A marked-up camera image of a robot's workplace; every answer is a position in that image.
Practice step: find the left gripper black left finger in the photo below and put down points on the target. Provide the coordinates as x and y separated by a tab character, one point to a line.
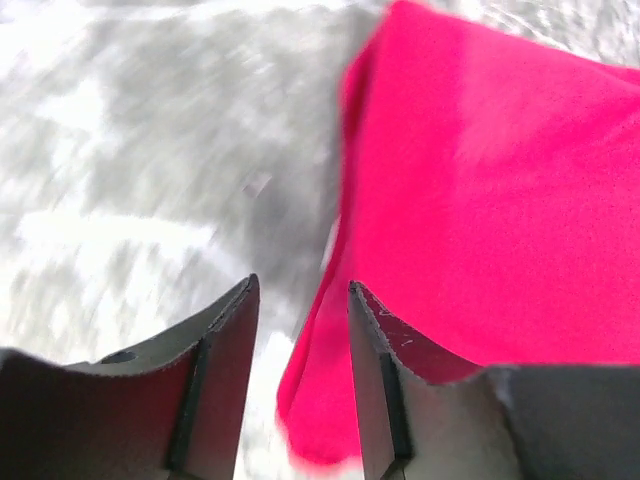
170	407

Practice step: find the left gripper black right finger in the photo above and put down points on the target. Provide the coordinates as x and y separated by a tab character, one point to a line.
426	413

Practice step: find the magenta t shirt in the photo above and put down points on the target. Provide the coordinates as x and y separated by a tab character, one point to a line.
490	197

